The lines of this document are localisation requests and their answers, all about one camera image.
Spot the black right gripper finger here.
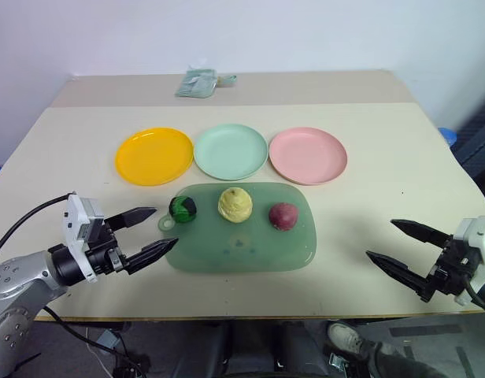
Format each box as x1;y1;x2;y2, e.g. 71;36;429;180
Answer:
390;218;452;250
365;250;434;304

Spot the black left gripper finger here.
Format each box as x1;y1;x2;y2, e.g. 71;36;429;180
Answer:
125;237;180;276
104;206;158;234

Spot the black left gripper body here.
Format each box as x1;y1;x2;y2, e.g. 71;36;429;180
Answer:
85;219;130;277

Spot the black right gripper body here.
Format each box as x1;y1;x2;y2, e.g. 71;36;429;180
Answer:
428;233;484;297

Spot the dark green round fruit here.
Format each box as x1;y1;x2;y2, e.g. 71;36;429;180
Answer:
168;195;198;224

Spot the yellow plastic plate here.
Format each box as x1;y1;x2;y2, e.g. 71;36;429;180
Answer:
114;126;195;187

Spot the yellow pear fruit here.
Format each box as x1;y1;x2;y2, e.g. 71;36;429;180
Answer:
217;187;254;224

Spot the light green plastic plate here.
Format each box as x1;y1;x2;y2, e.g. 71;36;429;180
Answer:
193;123;268;182

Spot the dark red apple fruit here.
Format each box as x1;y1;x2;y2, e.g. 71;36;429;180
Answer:
268;202;300;232

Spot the pink plastic plate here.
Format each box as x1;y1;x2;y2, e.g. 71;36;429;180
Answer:
268;126;349;187

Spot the small grey box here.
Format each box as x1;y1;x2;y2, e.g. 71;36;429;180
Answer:
95;329;120;349

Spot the grey white shoe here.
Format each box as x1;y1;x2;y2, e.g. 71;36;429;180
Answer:
327;322;372;356

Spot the black textured panel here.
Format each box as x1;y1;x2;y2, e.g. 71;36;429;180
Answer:
450;102;485;206

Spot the blue plastic container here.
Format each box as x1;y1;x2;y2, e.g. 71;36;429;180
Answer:
439;126;459;150

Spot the silver metal latch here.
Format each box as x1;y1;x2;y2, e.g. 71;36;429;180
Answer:
328;351;349;370

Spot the translucent green cutting board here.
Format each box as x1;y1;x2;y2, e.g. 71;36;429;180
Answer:
157;181;319;274

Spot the clear bag with green contents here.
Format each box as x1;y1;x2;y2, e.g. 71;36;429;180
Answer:
174;68;218;98

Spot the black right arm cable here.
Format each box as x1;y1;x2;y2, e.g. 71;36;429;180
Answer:
461;274;485;317

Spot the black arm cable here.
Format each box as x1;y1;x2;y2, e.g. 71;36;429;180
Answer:
0;195;76;263
461;274;485;317

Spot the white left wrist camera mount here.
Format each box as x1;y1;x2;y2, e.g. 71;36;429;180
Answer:
62;192;106;284

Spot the black floor cable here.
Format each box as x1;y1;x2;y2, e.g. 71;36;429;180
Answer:
40;306;150;378

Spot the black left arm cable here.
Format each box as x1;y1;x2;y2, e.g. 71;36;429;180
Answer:
0;195;76;263

